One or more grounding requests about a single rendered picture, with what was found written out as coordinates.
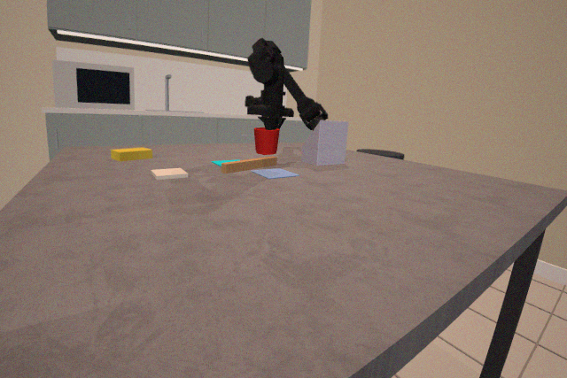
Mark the yellow rectangular block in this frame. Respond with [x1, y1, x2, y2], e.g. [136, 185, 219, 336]
[112, 148, 152, 161]

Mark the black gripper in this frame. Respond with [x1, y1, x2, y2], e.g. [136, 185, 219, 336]
[247, 87, 294, 130]

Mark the beige flat block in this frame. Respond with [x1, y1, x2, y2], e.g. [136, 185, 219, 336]
[151, 168, 188, 181]

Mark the orange flat bar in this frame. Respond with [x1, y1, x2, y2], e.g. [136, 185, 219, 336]
[221, 157, 277, 174]

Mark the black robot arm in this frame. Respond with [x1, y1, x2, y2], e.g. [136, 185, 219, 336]
[245, 37, 329, 131]

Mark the red cup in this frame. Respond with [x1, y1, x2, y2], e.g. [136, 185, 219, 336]
[254, 127, 280, 155]

